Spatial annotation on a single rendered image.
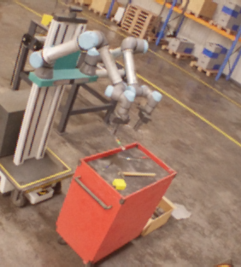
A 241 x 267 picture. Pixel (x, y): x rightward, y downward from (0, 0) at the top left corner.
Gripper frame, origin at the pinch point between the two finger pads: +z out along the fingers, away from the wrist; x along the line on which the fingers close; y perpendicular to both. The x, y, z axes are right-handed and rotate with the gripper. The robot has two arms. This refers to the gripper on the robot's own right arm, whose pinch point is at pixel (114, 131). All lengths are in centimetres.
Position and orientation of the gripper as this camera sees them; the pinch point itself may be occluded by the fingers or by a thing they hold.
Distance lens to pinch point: 232.8
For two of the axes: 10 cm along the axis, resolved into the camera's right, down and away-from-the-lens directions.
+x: -8.6, -0.7, -5.1
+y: -3.8, -5.8, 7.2
